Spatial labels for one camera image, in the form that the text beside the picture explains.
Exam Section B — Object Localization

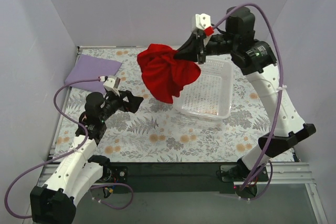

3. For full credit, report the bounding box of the red t-shirt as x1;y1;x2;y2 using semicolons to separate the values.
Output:
137;44;201;104

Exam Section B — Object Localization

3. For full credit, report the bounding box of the white plastic basket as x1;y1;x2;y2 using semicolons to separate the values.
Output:
173;59;234;120

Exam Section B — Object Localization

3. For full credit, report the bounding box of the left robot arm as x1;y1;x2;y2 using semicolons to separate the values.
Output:
30;90;143;223

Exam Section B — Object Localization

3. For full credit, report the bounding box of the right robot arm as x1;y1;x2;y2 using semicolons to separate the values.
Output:
176;5;316;183

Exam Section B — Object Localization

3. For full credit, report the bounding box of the floral table mat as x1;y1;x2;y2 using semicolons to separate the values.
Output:
51;47;295;163

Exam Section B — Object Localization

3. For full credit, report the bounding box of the folded lavender t-shirt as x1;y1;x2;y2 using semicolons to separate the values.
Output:
65;54;122;93

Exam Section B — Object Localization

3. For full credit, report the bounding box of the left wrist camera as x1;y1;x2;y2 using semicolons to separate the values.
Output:
103;76;120;96

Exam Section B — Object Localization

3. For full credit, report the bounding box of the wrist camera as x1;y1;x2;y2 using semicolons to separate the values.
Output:
192;13;214;37
103;76;120;96

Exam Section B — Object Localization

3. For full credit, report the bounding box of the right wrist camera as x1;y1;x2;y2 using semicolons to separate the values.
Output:
192;13;214;37

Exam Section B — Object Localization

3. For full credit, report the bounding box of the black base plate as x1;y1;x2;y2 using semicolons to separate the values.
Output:
99;161;270;196

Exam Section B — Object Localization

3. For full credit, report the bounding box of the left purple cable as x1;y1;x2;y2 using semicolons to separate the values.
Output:
4;76;134;219

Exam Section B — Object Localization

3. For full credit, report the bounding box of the purple cable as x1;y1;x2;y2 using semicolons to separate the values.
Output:
4;76;134;219
212;3;285;201

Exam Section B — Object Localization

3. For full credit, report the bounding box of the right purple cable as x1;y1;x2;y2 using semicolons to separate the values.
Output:
212;3;285;201

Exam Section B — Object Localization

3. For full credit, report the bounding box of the aluminium frame rail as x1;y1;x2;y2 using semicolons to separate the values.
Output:
36;162;329;224

